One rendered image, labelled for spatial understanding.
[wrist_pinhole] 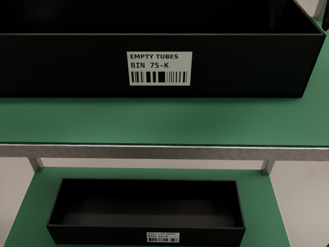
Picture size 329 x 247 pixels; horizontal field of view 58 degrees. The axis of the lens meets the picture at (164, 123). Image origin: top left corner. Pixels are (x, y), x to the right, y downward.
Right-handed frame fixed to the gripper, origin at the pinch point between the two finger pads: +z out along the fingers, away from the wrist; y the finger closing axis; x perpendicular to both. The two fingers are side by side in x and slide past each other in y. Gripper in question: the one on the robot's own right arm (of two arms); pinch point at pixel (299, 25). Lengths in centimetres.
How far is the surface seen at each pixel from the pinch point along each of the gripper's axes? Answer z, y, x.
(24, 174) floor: 104, 96, -48
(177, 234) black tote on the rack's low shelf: 61, 19, 6
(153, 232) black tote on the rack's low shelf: 60, 26, 6
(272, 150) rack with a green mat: 9.2, 7.6, 19.6
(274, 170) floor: 105, -36, -50
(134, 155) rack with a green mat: 10.4, 27.0, 19.1
